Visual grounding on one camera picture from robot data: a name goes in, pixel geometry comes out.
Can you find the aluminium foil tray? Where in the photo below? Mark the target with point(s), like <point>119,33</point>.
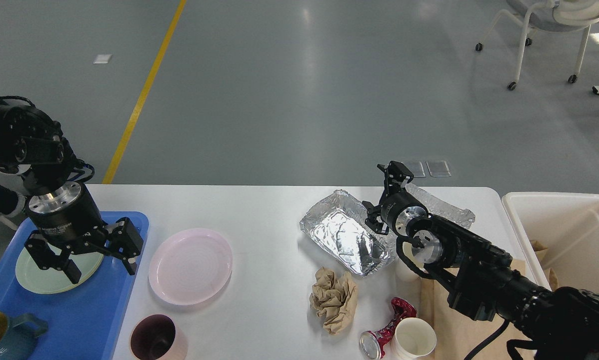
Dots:
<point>337,224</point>

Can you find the green plate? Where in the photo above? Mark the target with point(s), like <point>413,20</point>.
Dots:
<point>52,281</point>

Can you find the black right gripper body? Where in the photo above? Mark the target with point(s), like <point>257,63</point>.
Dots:
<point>404,214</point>

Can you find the pink mug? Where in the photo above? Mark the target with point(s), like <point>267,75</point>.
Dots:
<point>158,337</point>

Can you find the white plastic bin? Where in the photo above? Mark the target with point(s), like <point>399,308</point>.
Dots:
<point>557,232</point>

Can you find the white paper cup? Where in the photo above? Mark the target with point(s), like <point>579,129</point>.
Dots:
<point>413,338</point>

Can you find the crushed red soda can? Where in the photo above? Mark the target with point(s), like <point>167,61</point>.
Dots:
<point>372,344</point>

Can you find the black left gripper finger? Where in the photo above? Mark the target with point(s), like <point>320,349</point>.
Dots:
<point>45,258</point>
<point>120,240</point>

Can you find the white office chair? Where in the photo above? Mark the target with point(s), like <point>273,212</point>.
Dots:
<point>553,16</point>

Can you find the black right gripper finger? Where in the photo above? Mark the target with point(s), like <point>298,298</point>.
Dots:
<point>395,174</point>
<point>373,218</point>

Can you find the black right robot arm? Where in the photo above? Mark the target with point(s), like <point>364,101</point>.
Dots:
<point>558,325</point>

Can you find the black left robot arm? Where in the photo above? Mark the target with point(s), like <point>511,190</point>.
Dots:
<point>29,137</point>

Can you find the brown paper bag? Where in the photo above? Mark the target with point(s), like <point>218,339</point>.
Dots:
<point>457,334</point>

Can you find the blue plastic tray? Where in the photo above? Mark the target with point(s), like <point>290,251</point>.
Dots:
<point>83,322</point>

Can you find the blue HOME mug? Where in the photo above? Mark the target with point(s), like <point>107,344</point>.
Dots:
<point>19,335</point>

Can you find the pink plate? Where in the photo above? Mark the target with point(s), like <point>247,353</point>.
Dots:
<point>190,267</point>

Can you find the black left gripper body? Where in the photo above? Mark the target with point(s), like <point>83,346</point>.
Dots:
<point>68,216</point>

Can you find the crumpled brown paper ball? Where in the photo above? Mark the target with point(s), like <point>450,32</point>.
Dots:
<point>334,299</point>

